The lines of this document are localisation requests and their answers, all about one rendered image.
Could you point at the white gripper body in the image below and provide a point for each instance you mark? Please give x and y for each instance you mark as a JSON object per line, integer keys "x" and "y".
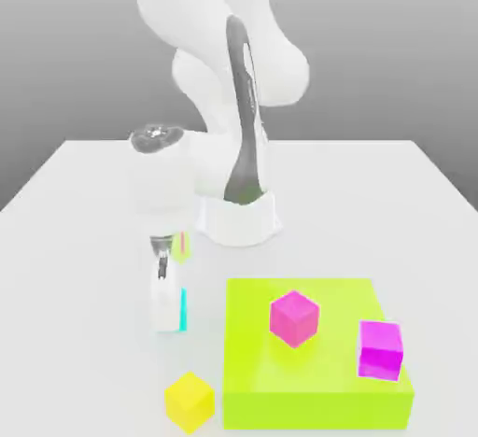
{"x": 166, "y": 306}

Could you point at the small cyan cube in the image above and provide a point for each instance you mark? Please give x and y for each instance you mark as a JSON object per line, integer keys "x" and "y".
{"x": 183, "y": 310}

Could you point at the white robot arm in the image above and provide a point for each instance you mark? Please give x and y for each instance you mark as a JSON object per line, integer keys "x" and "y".
{"x": 224, "y": 89}

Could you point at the small yellow cube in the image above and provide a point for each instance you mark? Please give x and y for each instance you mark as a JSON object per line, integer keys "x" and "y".
{"x": 189, "y": 403}

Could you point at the small pink cube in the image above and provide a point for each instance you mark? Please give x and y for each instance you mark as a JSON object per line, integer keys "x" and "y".
{"x": 295, "y": 319}

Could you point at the small magenta cube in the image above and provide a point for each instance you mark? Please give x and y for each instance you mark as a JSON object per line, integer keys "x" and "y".
{"x": 380, "y": 351}

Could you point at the large lime green box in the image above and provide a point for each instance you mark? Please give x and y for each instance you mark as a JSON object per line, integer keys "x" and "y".
{"x": 328, "y": 403}

